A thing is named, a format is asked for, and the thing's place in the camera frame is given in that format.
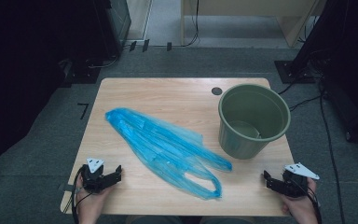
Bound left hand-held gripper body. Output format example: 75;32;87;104
81;157;113;194

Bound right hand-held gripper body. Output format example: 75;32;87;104
276;162;321;199

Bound blue plastic bag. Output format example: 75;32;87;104
104;107;233;201

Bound green plastic bin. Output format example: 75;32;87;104
217;83;292;161

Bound person's left hand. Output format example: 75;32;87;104
75;175;117;224

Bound person's right hand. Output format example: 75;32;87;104
281;178;320;224

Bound person's dark trousers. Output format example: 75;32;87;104
125;215;257;224

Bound dark cabinet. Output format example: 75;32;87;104
92;0;132;59

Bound light wooden desk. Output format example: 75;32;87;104
180;0;328;49

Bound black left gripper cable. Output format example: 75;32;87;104
70;166;92;224

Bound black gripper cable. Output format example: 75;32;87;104
292;178;324;224
70;166;92;224

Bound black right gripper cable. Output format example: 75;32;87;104
292;178;324;224

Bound long black floor cable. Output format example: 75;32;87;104
318;81;347;224

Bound black stand base plate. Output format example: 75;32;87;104
274;60;317;85
70;59;103;85

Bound black hanging cable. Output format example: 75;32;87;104
183;0;200;49

